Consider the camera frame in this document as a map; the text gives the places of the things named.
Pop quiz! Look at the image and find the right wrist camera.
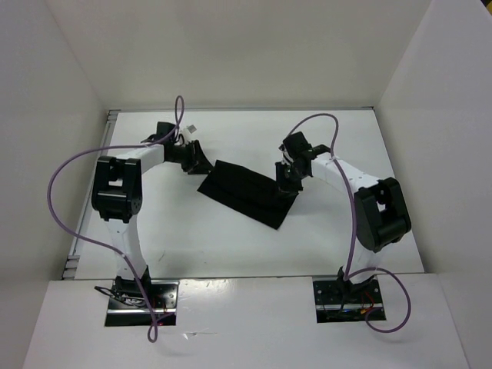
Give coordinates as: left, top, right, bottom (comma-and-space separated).
279, 131, 312, 161

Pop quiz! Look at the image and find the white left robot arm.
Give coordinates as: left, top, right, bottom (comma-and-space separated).
91, 121, 213, 308

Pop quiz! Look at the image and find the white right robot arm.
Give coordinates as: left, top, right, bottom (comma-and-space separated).
275, 143, 411, 302

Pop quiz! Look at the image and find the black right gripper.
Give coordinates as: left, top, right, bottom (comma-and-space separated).
273, 161, 308, 200

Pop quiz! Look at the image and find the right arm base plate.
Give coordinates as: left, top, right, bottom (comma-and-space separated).
312, 278, 386, 324

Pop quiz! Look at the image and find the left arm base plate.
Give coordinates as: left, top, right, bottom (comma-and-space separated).
95, 280, 179, 327

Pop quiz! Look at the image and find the black skirt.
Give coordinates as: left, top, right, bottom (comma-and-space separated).
198, 160, 296, 230

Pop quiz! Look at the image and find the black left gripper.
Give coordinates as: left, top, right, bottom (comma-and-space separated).
167, 139, 214, 175

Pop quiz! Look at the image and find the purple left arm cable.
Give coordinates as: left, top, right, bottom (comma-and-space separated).
46, 95, 193, 343

